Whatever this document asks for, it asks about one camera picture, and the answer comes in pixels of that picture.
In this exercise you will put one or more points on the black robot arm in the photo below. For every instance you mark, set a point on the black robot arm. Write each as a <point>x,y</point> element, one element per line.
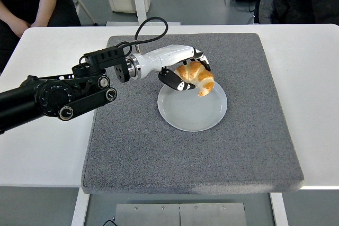
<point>53,96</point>

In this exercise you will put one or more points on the grey round plate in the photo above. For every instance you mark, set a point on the grey round plate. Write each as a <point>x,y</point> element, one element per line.
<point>190,115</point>

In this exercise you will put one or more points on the person's left forearm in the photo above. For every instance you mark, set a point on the person's left forearm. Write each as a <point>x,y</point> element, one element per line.
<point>45,9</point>

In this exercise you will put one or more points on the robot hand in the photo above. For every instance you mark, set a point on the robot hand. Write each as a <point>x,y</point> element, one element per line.
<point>164,56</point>

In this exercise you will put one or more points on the croissant bread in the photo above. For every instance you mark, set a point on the croissant bread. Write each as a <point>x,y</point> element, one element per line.
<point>198,75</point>

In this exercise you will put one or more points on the person's right forearm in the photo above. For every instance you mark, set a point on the person's right forearm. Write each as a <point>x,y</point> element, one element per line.
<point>6,11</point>

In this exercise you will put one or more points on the white table leg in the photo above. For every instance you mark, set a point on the white table leg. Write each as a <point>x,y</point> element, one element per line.
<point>79,210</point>
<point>279,210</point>

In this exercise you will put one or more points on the grey metal plate with screws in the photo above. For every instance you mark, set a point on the grey metal plate with screws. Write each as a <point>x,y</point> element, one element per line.
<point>180,215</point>

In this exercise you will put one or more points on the person's right hand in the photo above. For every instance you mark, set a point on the person's right hand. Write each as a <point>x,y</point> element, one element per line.
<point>19,26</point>

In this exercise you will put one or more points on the grey felt mat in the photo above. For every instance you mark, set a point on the grey felt mat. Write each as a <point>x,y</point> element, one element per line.
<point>185,157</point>

